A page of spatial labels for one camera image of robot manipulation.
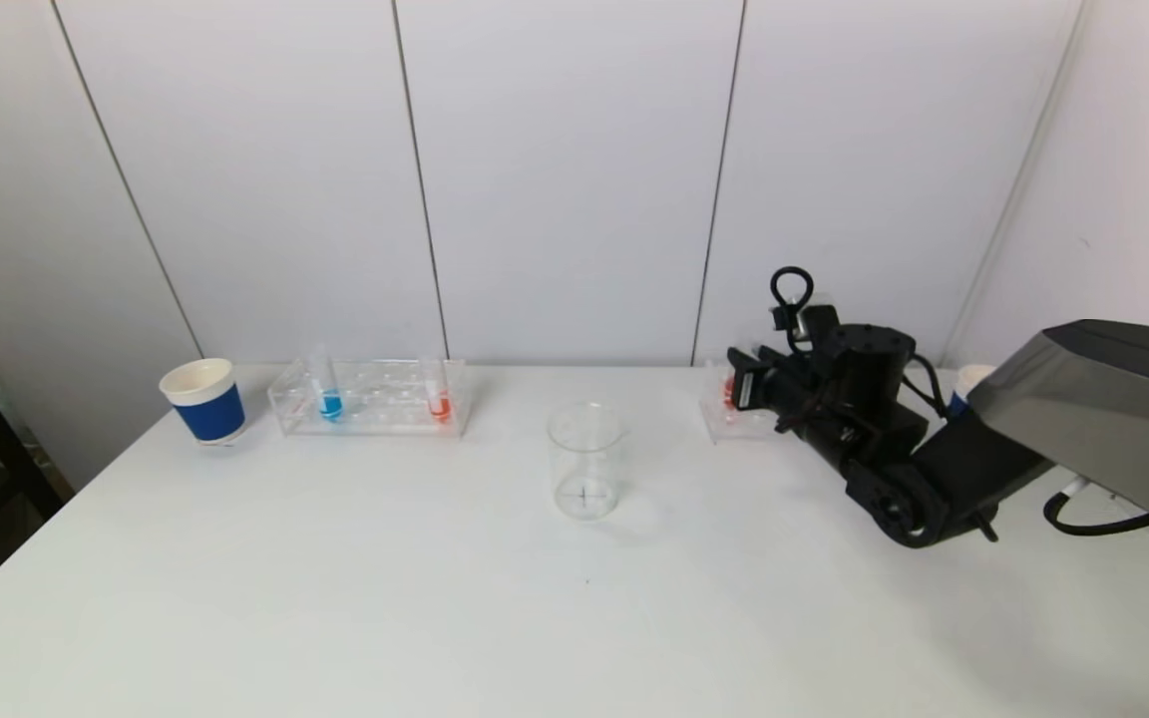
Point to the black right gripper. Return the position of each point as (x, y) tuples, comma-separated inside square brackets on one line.
[(746, 386)]

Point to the red pigment test tube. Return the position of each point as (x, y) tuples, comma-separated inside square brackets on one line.
[(439, 406), (729, 391)]

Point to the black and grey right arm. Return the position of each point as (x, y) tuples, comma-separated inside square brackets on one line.
[(1083, 409)]

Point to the clear acrylic test tube rack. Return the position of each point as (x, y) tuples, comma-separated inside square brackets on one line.
[(729, 424), (375, 409)]

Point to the clear glass beaker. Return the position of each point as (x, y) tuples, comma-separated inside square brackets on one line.
[(584, 469)]

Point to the blue pigment test tube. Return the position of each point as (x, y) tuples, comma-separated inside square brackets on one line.
[(331, 404)]

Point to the blue and white paper cup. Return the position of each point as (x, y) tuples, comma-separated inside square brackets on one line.
[(963, 384), (207, 409)]

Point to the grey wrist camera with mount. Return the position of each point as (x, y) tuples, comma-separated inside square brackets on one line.
[(814, 321)]

